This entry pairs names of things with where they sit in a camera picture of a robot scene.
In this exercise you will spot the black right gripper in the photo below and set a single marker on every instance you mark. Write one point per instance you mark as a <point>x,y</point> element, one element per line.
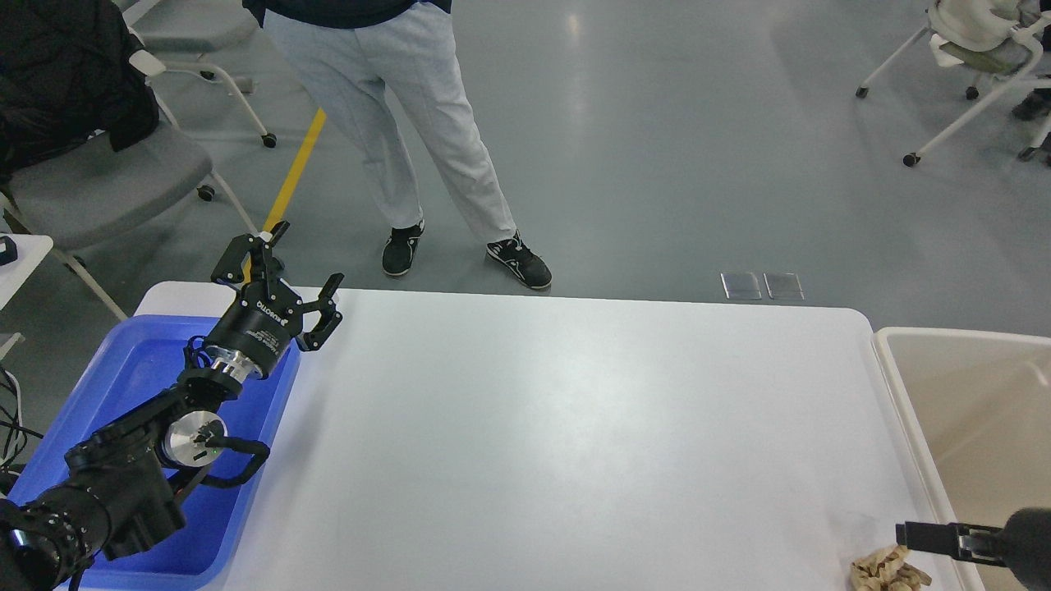
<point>1025,540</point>

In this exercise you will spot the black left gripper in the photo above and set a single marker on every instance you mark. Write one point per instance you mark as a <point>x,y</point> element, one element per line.
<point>266,315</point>

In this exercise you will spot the beige paper ball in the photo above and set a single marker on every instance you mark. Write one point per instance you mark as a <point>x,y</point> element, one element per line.
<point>887,569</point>

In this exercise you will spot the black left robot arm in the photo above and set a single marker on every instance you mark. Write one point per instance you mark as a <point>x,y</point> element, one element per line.
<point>127,481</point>

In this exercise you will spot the beige plastic bin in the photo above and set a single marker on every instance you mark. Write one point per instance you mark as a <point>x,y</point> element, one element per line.
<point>975,408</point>

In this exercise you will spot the blue plastic bin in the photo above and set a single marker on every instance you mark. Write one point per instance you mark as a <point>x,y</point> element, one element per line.
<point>140,358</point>

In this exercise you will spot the grey office chair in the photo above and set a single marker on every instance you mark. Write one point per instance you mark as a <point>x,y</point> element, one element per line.
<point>92,193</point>

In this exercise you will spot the standing person in grey trousers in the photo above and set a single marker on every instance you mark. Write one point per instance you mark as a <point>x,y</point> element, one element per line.
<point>348,55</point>

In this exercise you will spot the white side table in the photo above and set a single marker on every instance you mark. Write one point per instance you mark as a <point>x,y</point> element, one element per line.
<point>21,255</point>

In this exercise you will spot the black jacket on chair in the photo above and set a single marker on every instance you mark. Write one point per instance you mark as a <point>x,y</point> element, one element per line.
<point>66,73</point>

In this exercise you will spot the right floor outlet plate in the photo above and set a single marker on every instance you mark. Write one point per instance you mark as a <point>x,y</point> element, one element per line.
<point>784,286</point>

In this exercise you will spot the white chair with beige cushion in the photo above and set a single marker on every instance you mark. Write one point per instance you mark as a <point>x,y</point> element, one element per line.
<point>999,40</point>

